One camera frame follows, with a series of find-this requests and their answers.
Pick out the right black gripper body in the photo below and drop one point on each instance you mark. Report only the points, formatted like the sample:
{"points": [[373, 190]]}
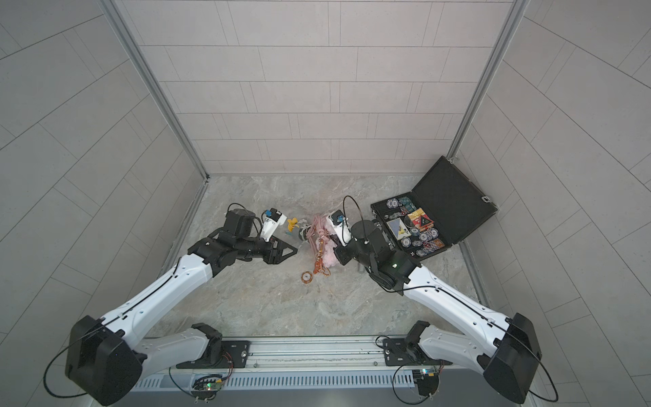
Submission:
{"points": [[344, 255]]}

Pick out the left circuit board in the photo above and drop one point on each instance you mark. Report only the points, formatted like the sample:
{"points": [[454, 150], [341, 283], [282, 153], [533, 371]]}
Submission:
{"points": [[207, 387]]}

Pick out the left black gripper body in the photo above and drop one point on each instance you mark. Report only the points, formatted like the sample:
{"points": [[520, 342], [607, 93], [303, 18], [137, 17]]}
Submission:
{"points": [[260, 248]]}

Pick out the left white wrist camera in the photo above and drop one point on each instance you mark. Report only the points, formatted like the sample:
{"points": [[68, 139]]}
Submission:
{"points": [[272, 219]]}

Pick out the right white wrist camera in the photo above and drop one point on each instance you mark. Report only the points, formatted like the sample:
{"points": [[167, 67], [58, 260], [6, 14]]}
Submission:
{"points": [[339, 224]]}

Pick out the yellow duck keychain charm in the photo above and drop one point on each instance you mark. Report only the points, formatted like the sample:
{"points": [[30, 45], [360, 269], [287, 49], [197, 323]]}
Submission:
{"points": [[298, 229]]}

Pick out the orange colourful keychain decoration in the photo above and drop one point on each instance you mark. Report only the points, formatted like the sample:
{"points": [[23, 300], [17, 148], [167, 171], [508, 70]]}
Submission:
{"points": [[319, 243]]}

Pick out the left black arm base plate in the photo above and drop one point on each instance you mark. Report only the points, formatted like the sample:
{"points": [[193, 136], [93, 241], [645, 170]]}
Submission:
{"points": [[227, 354]]}

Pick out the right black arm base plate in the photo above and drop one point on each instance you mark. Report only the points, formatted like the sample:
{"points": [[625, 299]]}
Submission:
{"points": [[397, 352]]}

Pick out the right circuit board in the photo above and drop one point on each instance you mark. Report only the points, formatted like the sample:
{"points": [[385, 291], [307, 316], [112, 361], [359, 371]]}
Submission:
{"points": [[426, 382]]}

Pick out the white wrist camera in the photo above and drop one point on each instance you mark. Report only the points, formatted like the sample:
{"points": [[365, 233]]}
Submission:
{"points": [[272, 219], [339, 224]]}

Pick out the small copper tape roll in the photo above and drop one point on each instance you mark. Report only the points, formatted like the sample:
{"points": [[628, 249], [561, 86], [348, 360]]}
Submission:
{"points": [[306, 277]]}

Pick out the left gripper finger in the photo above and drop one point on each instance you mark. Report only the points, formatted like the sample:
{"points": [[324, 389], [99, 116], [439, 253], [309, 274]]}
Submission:
{"points": [[276, 257], [283, 246]]}

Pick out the aluminium mounting rail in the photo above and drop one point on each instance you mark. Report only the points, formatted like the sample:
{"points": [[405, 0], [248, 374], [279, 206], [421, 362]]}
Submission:
{"points": [[308, 353]]}

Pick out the pink quilted bag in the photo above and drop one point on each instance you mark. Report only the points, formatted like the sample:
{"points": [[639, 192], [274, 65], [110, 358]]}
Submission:
{"points": [[320, 221]]}

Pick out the black poker chip case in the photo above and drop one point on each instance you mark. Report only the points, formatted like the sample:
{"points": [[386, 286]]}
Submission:
{"points": [[441, 210]]}

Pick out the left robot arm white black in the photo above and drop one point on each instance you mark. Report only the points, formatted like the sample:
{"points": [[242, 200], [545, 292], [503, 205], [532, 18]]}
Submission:
{"points": [[108, 356]]}

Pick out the circuit board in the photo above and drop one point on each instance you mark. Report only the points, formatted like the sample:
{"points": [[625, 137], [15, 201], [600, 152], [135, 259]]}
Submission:
{"points": [[426, 382], [207, 387]]}

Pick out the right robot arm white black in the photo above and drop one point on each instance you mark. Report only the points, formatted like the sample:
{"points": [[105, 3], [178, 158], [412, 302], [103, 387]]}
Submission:
{"points": [[504, 350]]}

